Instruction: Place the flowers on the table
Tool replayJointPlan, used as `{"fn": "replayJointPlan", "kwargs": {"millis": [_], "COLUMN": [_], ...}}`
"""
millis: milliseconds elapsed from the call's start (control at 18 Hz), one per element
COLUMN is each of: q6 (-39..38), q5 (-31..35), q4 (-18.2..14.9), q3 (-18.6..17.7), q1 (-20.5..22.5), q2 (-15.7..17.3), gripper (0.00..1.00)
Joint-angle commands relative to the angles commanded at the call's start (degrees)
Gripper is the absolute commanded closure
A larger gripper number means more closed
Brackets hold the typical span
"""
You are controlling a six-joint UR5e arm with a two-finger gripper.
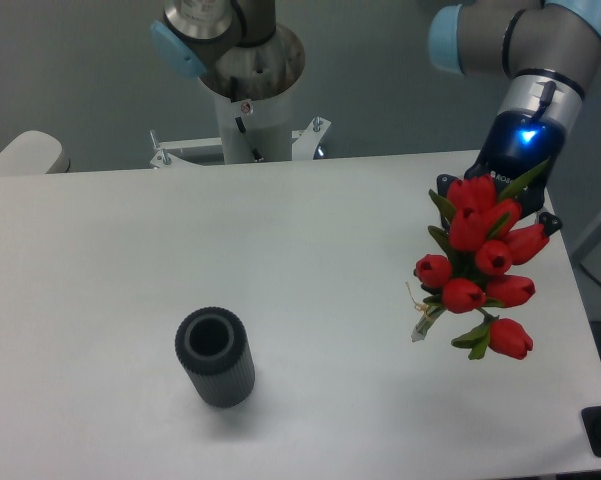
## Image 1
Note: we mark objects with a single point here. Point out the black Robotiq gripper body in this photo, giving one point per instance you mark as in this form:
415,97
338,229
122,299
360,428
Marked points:
515,146

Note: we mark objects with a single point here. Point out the red tulip bouquet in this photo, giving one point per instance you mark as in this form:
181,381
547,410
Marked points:
480,242

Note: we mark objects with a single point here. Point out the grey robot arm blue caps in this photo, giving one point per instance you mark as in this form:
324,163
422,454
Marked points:
550,51

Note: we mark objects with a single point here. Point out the black ribbed cylindrical vase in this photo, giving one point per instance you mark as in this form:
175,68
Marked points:
211,344

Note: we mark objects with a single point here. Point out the white chair backrest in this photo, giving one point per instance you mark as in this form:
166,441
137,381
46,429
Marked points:
34,153

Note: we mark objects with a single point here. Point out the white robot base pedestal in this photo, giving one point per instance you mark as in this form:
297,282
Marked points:
250,64

